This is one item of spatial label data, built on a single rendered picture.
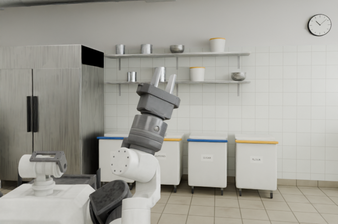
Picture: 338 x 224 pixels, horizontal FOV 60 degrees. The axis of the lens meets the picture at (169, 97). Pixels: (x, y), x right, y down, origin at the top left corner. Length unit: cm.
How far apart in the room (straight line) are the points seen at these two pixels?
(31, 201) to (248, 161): 341
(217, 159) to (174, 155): 58
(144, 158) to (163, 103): 15
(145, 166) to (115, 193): 20
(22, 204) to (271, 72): 416
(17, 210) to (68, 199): 13
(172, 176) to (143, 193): 342
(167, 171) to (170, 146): 35
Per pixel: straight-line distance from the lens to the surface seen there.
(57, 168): 91
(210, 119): 463
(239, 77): 437
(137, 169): 70
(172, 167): 413
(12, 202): 96
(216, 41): 441
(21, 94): 457
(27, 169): 94
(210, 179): 413
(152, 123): 71
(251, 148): 405
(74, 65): 423
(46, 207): 91
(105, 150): 433
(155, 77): 76
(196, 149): 404
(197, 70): 437
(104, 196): 90
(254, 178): 415
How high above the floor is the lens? 141
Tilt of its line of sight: 1 degrees down
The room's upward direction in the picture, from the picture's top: straight up
